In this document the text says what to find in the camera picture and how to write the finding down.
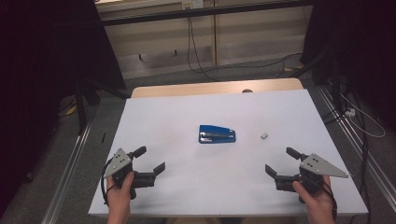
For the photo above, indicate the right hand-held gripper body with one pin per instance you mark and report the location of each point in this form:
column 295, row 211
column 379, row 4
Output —
column 317, row 168

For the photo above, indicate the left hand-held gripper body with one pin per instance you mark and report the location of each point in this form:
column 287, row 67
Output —
column 118, row 162

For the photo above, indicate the blue stapler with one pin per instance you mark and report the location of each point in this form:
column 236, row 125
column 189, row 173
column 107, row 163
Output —
column 216, row 134

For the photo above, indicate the person's right hand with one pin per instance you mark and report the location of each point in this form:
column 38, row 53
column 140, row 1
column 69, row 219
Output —
column 319, row 200

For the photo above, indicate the person's left hand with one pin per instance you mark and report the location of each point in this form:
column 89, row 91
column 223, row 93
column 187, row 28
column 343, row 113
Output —
column 120, row 196

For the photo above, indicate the white power plug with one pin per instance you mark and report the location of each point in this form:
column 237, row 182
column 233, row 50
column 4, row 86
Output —
column 350, row 112

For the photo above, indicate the black stand legs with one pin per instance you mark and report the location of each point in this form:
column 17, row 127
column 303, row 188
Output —
column 81, row 105

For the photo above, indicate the black curtain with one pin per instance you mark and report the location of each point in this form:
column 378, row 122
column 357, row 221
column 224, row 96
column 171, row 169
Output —
column 358, row 46
column 37, row 62

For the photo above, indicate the black horizontal bar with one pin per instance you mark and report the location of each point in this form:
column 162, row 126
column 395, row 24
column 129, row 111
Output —
column 202, row 13

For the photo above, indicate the aluminium floor rail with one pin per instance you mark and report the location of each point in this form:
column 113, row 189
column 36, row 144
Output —
column 358, row 149
column 67, row 174

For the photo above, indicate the white wall socket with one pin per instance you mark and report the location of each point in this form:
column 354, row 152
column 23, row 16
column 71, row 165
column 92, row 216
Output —
column 192, row 3

